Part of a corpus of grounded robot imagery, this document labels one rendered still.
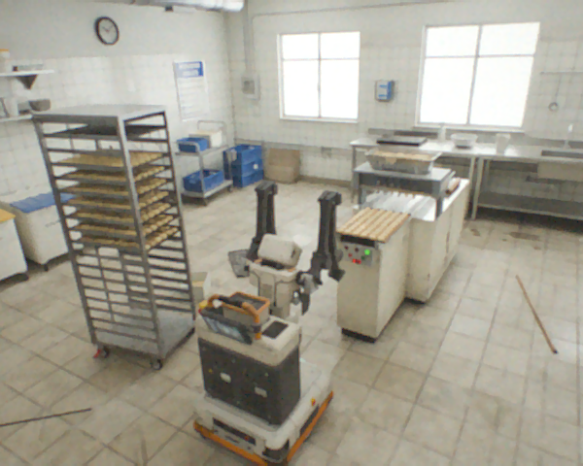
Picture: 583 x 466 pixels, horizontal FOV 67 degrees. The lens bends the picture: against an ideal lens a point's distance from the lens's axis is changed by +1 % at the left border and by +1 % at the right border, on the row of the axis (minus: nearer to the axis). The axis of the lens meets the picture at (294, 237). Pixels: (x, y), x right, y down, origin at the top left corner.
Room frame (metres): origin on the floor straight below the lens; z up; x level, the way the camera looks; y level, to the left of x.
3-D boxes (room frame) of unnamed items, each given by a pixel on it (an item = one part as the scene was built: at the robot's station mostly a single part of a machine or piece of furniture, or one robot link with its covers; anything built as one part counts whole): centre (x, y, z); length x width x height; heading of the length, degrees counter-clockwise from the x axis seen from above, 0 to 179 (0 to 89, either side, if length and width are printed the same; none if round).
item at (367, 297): (3.12, -0.64, 0.45); 0.70 x 0.34 x 0.90; 148
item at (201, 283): (3.65, 0.96, 0.08); 0.30 x 0.22 x 0.16; 179
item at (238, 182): (7.37, 0.85, 0.10); 0.60 x 0.40 x 0.20; 147
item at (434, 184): (3.55, -0.91, 1.01); 0.72 x 0.33 x 0.34; 58
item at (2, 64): (4.73, 2.89, 2.09); 0.25 x 0.24 x 0.21; 59
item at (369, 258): (2.81, -0.45, 0.77); 0.24 x 0.04 x 0.14; 58
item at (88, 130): (2.87, 1.20, 1.68); 0.60 x 0.40 x 0.02; 70
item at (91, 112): (2.86, 1.19, 0.93); 0.64 x 0.51 x 1.78; 70
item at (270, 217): (2.57, 0.15, 1.18); 0.11 x 0.06 x 0.43; 59
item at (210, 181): (6.60, 1.40, 0.28); 0.56 x 0.38 x 0.20; 157
